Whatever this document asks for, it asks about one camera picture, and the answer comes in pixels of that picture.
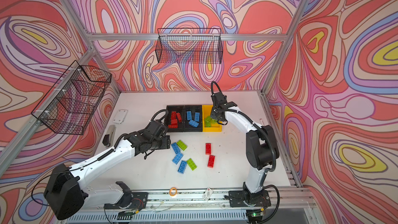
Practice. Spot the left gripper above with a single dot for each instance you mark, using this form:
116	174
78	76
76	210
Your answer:
167	142

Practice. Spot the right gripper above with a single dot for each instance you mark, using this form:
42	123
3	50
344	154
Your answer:
213	115

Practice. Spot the blue lego brick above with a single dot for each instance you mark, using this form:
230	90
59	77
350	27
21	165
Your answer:
175	148
177	158
193	123
188	115
197	117
182	167

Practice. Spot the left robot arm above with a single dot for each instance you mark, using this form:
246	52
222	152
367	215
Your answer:
67	189

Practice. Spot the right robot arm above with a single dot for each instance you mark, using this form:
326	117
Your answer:
261	146

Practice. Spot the yellow bin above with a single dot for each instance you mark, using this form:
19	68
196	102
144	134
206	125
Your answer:
206	111

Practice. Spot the left black bin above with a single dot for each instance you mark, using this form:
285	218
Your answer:
177	109

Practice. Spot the black bin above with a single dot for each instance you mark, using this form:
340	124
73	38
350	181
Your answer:
177	109
193	108

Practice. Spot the middle black bin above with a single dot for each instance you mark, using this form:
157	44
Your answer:
193	108

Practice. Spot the white plastic plate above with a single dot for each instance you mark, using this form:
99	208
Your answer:
120	116

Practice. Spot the grey stapler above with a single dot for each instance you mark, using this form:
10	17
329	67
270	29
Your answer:
108	138

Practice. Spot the white tag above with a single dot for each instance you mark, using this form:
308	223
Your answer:
207	194

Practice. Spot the back wire basket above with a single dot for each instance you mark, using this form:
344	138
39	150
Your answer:
189	45

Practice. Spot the wire basket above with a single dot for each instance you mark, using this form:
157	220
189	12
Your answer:
68	107
189	45

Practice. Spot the left wire basket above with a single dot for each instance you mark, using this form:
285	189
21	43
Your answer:
68	107

